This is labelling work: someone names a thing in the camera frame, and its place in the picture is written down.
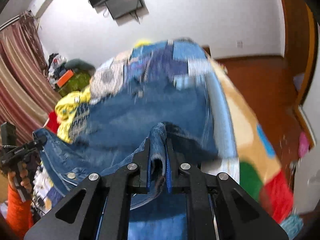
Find beige cartoon blanket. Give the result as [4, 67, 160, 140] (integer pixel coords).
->
[209, 59, 293, 223]

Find pink slipper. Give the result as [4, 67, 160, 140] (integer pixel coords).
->
[298, 132, 310, 158]

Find blue patchwork bed cover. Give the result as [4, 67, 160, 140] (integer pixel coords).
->
[88, 37, 241, 181]

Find pile of clothes in corner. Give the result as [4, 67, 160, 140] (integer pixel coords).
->
[47, 54, 95, 86]

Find white sliding wardrobe door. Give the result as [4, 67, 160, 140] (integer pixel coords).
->
[295, 24, 319, 148]

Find blue denim jacket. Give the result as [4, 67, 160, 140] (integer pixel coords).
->
[32, 80, 220, 240]

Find green patterned storage box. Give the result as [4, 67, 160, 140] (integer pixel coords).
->
[58, 70, 91, 97]

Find wooden door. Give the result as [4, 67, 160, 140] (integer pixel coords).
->
[281, 0, 318, 105]

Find small black wall monitor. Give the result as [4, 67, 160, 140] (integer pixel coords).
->
[105, 0, 144, 20]

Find white wall socket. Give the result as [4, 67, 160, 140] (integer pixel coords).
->
[236, 41, 243, 48]

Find person's left hand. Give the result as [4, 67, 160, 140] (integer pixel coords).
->
[7, 163, 32, 193]

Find yellow plush at bed end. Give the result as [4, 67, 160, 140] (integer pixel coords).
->
[133, 39, 152, 48]

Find orange box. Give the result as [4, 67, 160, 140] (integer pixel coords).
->
[56, 69, 74, 88]

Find orange sleeved left forearm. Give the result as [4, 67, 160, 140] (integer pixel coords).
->
[6, 185, 34, 239]

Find yellow printed garment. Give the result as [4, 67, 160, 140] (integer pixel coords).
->
[55, 85, 91, 143]

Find red garment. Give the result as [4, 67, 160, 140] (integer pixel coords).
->
[43, 111, 60, 134]

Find red striped curtain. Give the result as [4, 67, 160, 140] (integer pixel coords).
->
[1, 11, 61, 144]

